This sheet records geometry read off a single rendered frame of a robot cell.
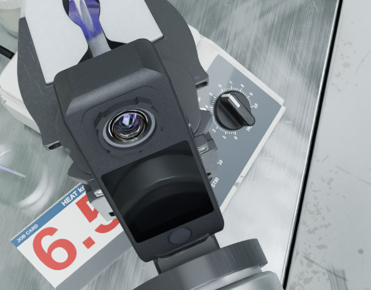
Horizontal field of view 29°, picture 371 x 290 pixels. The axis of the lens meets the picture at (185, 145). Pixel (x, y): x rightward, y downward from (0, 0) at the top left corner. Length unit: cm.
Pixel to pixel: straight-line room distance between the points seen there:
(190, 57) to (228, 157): 23
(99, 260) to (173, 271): 28
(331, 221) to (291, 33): 17
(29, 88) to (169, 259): 11
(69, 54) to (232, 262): 13
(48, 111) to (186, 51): 8
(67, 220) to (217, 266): 28
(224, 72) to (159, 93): 30
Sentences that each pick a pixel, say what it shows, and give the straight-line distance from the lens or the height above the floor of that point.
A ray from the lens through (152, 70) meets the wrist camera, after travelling 28.
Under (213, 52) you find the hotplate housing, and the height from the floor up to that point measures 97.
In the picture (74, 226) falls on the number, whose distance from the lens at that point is 60.
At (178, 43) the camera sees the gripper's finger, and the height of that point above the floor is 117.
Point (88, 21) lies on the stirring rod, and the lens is 50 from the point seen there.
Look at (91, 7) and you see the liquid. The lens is 54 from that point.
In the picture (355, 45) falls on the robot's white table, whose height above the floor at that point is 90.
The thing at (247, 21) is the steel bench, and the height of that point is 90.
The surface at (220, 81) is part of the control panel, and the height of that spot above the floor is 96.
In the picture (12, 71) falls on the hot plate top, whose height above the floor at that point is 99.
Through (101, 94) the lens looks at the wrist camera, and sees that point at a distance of 28.
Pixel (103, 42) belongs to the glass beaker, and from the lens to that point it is 51.
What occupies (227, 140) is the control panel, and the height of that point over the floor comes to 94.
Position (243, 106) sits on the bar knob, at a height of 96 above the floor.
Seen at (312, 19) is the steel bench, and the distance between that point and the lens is 67.
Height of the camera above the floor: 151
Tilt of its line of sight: 75 degrees down
